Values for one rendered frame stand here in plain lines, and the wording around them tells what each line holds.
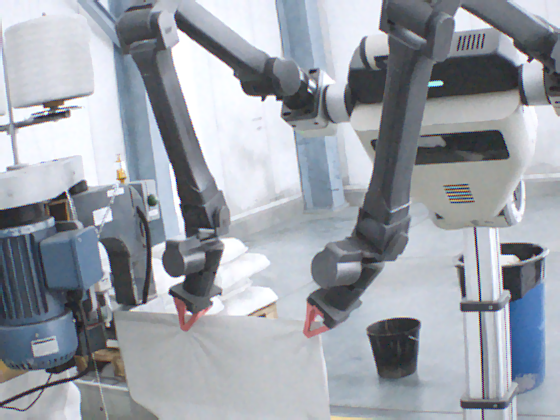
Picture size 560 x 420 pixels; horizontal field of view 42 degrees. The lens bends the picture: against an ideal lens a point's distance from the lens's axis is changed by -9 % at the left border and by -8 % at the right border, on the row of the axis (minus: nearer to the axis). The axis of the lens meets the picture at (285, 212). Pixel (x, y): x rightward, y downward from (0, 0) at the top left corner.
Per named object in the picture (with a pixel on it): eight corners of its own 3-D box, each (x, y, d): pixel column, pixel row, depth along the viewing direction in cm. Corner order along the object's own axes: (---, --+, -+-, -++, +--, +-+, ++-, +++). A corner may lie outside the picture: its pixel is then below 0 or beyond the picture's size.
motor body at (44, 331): (98, 352, 131) (71, 213, 128) (37, 380, 118) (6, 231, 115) (44, 345, 139) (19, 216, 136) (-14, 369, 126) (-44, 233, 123)
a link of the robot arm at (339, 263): (412, 234, 125) (377, 206, 130) (368, 235, 117) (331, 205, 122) (381, 295, 129) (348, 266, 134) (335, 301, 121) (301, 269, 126)
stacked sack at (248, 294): (282, 304, 532) (279, 282, 529) (226, 334, 476) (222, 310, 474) (231, 302, 554) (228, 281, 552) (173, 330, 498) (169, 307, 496)
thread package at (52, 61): (114, 95, 138) (105, 7, 136) (49, 104, 124) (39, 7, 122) (57, 108, 147) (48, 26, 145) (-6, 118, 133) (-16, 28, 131)
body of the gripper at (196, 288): (166, 295, 148) (175, 262, 145) (195, 281, 157) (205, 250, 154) (192, 312, 145) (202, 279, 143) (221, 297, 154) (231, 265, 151)
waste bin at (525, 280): (562, 361, 370) (558, 239, 361) (541, 402, 327) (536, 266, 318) (477, 361, 395) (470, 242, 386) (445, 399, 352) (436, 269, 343)
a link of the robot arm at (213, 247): (232, 241, 147) (210, 227, 150) (209, 248, 142) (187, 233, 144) (222, 273, 150) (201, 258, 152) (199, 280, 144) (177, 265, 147)
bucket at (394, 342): (432, 361, 408) (429, 316, 404) (412, 382, 383) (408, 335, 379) (383, 360, 424) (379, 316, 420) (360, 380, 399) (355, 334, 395)
